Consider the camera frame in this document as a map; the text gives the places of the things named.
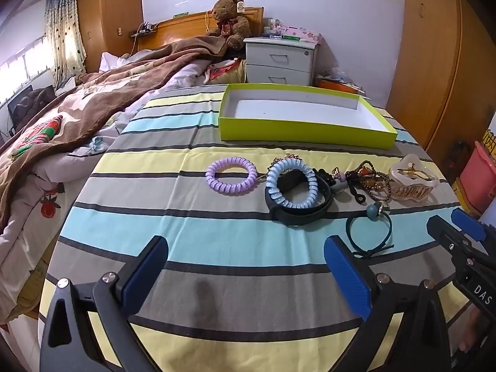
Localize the pink floral box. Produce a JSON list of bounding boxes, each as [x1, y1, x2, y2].
[[279, 24, 323, 43]]

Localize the dark bead bracelet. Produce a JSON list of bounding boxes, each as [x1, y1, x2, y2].
[[344, 161, 393, 204]]

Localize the black wristband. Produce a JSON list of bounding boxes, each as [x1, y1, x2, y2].
[[265, 168, 334, 227]]

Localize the small charm hair tie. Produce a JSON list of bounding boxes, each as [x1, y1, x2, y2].
[[317, 166, 348, 193]]

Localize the power strip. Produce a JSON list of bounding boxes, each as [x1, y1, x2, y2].
[[129, 22, 159, 38]]

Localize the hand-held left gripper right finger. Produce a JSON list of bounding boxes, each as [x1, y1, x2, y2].
[[323, 236, 452, 372]]

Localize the beige hair claw clip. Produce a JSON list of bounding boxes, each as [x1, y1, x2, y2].
[[388, 154, 438, 203]]

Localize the orange box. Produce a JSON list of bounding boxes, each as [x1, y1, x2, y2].
[[316, 75, 365, 95]]

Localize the wooden wardrobe with flower stickers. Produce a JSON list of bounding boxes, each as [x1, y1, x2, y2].
[[75, 0, 146, 74]]

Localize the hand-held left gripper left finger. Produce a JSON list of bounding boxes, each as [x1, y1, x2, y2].
[[39, 236, 169, 372]]

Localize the shallow green box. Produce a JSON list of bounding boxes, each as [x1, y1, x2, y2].
[[218, 83, 398, 150]]

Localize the dotted curtain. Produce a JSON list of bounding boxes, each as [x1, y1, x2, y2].
[[43, 0, 88, 90]]

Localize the wooden headboard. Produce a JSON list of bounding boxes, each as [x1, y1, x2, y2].
[[130, 7, 265, 53]]

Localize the small toiletry bottles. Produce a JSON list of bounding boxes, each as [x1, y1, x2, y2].
[[263, 19, 283, 39]]

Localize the brown blanket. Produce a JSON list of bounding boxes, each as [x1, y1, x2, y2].
[[0, 35, 229, 225]]

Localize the red and yellow pillow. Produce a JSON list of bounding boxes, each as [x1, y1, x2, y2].
[[203, 58, 246, 85]]

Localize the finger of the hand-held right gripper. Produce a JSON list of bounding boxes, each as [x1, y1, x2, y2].
[[426, 216, 467, 266], [451, 208, 496, 258]]

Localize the purple spiral hair tie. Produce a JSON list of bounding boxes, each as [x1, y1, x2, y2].
[[205, 157, 258, 194]]

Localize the teal hair tie with bead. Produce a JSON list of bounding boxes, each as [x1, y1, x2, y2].
[[346, 203, 395, 258]]

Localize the brown teddy bear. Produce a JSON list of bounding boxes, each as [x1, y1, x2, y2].
[[207, 0, 252, 49]]

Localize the person's right hand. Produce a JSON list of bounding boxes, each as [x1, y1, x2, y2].
[[458, 305, 484, 354]]

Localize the red green plaid cloth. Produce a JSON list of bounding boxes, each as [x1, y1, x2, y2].
[[11, 115, 63, 159]]

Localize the black chair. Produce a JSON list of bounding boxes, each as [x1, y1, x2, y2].
[[8, 85, 57, 132]]

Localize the white nightstand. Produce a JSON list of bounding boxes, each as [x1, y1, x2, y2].
[[243, 37, 320, 87]]

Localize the pink plastic bucket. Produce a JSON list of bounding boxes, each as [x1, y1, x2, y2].
[[459, 140, 496, 214]]

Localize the blue spiral hair tie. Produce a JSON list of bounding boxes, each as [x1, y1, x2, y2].
[[266, 157, 319, 209]]

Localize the plain wooden wardrobe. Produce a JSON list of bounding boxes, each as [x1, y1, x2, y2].
[[387, 0, 496, 187]]

